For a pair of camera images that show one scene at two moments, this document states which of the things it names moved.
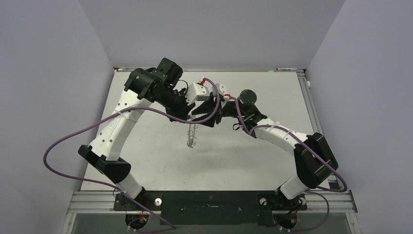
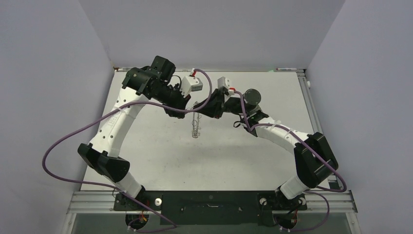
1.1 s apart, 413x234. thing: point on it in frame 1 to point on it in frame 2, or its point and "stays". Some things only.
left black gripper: [181, 113] stays
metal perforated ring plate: [190, 139] to [196, 123]
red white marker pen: [285, 69] stays
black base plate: [213, 207] stays
